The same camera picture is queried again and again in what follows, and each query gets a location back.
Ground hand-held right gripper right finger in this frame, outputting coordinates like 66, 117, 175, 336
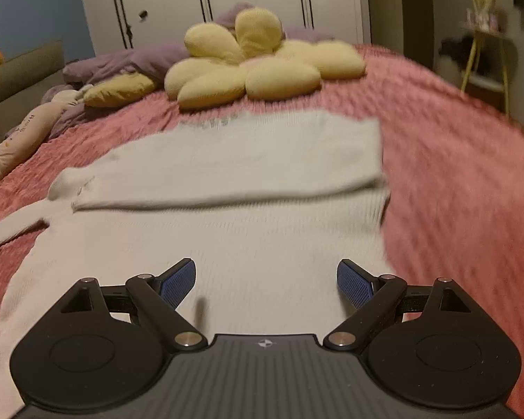
322, 258, 473, 353

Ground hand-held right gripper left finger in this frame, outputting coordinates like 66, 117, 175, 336
60, 258, 207, 354

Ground white knit sweater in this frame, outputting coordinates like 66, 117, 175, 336
0, 111, 399, 419

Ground cream long plush toy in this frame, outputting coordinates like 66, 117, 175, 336
0, 88, 87, 193

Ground pink ribbed blanket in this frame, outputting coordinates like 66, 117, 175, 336
0, 44, 524, 419

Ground green sofa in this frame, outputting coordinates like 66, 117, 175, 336
0, 39, 67, 154

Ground small yellow pillow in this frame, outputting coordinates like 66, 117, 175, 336
83, 72, 159, 108

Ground yellow flower-shaped pillow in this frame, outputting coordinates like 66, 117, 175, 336
163, 7, 367, 110

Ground purple duvet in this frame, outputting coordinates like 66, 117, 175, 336
41, 3, 335, 138

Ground yellow-legged side table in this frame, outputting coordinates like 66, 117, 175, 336
458, 24, 518, 115

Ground wrapped flower bouquet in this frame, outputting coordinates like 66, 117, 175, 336
465, 0, 499, 32

